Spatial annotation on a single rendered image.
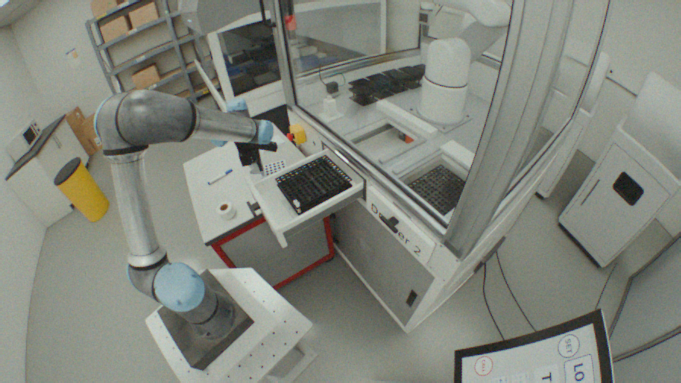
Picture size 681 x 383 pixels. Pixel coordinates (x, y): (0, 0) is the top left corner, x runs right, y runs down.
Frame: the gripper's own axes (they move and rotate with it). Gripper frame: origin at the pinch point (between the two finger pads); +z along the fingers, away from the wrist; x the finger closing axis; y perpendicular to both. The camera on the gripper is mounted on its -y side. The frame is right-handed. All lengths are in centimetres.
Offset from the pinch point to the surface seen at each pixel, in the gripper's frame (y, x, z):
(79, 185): 205, -115, 33
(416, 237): -39, 58, -9
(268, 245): 8.3, 16.8, 29.8
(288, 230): -4.8, 38.6, -5.7
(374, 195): -34, 39, -11
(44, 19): 317, -338, -168
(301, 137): -20.3, -9.4, -6.3
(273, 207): -1.3, 24.0, -2.2
